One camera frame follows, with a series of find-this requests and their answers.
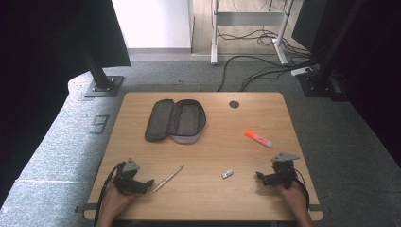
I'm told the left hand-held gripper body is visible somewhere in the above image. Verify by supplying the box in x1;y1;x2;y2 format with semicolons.
113;157;148;195

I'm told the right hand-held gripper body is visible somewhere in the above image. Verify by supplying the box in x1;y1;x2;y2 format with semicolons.
270;151;301;189

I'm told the silver white pen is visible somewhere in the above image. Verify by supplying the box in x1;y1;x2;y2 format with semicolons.
152;164;185;193

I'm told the dark grey pencil case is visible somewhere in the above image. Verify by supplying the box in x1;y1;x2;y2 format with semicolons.
144;98;207;145

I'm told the person's left hand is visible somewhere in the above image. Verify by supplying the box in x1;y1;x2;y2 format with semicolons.
102;182;140;219

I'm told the orange highlighter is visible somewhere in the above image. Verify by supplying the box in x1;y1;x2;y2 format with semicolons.
244;130;274;149

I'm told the black metal stand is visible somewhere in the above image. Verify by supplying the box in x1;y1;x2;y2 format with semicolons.
296;0;367;99
82;46;126;98

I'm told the white power strip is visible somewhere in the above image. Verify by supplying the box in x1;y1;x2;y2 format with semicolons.
289;66;314;78

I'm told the black curtain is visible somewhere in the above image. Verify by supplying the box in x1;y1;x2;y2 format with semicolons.
327;0;401;166
0;0;132;206

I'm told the black monitor panel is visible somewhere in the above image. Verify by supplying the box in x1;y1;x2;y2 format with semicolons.
290;0;330;54

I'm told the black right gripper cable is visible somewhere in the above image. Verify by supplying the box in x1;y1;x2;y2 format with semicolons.
294;169;311;212

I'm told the long black floor cable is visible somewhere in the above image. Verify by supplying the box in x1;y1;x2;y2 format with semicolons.
217;55;311;93

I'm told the tangle of black floor cables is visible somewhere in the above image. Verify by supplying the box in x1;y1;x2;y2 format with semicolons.
217;26;311;58

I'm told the white desk frame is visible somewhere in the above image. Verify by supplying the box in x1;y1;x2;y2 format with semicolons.
210;0;296;66

